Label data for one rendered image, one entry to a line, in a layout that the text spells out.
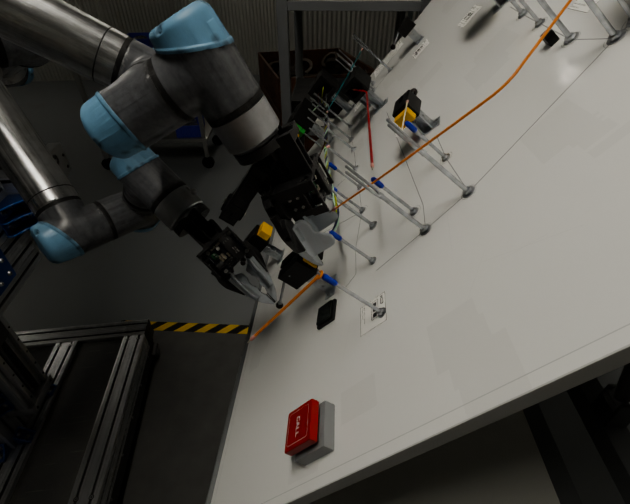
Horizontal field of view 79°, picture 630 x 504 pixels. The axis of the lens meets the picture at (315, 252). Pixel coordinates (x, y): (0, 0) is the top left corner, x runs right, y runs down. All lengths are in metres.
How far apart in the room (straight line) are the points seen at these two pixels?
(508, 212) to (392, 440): 0.26
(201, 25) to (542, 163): 0.38
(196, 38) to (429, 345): 0.39
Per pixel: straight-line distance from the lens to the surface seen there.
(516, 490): 0.88
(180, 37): 0.45
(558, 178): 0.45
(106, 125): 0.50
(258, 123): 0.47
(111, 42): 0.61
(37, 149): 0.81
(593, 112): 0.49
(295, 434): 0.49
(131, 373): 1.76
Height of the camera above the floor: 1.55
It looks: 38 degrees down
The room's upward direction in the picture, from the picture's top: straight up
